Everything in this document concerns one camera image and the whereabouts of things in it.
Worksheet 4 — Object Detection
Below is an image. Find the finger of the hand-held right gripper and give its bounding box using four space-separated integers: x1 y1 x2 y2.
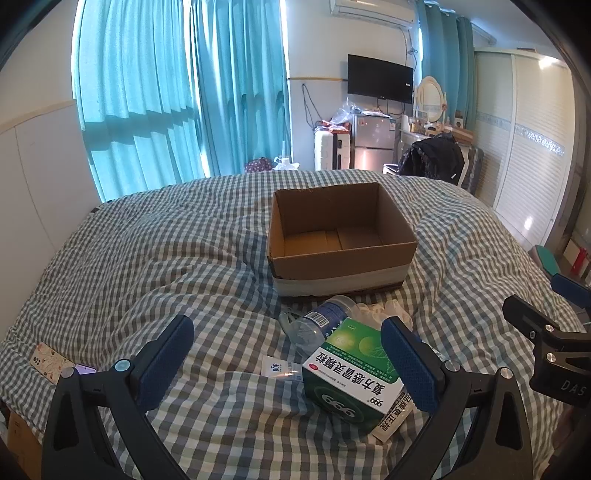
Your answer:
502 295 591 404
551 273 591 308

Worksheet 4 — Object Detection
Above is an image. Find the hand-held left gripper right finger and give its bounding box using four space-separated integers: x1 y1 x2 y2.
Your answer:
381 318 555 480

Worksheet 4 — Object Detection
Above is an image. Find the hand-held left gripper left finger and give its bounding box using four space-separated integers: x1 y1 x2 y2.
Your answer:
41 315 195 480

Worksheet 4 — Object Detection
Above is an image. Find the orange and white sachet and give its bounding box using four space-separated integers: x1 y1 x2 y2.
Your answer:
373 392 413 445

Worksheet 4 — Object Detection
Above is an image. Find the green medicine box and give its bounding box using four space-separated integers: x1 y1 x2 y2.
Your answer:
301 318 404 437

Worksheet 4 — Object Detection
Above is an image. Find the clear plastic bottle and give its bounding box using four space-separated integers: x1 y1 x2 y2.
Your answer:
288 295 358 356

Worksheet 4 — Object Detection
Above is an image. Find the white ointment tube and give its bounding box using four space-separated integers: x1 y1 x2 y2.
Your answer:
261 356 305 383

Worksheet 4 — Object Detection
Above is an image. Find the brown cardboard box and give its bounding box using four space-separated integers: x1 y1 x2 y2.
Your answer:
266 182 419 298

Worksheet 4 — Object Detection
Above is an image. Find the teal container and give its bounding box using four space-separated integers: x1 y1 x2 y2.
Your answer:
536 246 560 278

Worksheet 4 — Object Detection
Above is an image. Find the grey checked blanket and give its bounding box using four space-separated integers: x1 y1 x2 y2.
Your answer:
0 168 591 480

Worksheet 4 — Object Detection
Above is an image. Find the patterned card on bed edge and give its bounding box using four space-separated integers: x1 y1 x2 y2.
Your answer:
30 342 98 384

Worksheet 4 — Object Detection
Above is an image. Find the white wardrobe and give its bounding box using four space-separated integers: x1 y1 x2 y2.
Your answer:
471 48 578 246

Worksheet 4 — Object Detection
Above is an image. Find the grey striped suitcase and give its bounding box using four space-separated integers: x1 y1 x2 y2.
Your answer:
462 147 484 195

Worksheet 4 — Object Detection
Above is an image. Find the brown carton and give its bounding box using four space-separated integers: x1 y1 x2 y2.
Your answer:
0 406 42 467

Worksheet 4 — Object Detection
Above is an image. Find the black backpack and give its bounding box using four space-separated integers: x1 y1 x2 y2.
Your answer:
398 134 465 186

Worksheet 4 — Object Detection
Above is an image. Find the white dressing table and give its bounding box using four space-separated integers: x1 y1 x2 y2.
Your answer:
398 122 474 155

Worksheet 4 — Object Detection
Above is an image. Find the silver fridge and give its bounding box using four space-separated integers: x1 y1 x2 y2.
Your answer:
352 113 399 172

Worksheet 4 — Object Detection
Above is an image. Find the white suitcase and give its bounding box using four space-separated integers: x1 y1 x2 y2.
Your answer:
314 129 354 171

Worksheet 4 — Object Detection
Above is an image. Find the oval vanity mirror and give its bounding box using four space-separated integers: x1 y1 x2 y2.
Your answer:
414 76 448 127

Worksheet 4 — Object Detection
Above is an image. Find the clear plastic bag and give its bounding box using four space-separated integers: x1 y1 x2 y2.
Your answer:
331 104 362 126

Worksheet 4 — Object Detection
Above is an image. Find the teal curtain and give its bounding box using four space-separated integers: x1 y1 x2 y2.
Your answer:
416 0 475 131
74 0 206 201
190 0 293 176

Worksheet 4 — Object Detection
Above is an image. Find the white air conditioner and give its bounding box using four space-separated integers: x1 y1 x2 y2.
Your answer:
329 0 416 29

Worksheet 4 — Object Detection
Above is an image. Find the black wall cable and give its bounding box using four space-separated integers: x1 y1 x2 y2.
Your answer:
301 83 317 136

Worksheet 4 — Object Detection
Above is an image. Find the black wall television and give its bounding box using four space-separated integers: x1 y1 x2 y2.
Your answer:
347 54 414 105

